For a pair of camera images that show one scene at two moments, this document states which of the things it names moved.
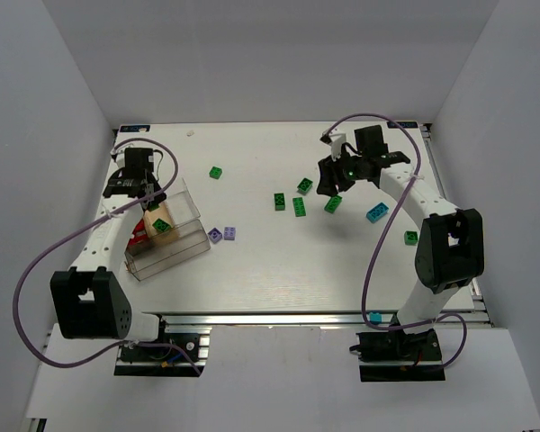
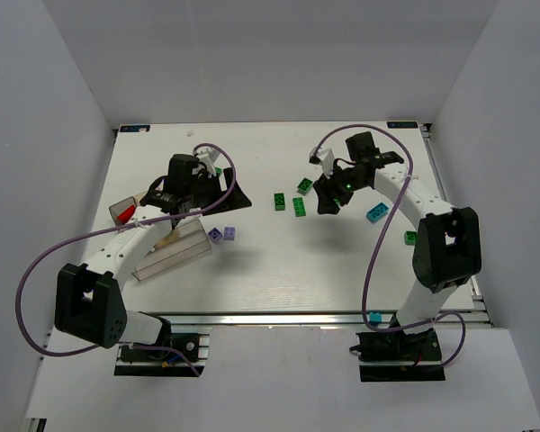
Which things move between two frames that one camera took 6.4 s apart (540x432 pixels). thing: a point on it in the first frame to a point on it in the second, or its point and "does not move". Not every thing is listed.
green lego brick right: x=410 y=238 does not move
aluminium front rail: x=196 y=319 does not move
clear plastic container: x=164 y=250 does not move
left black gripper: x=148 y=197 to x=213 y=190
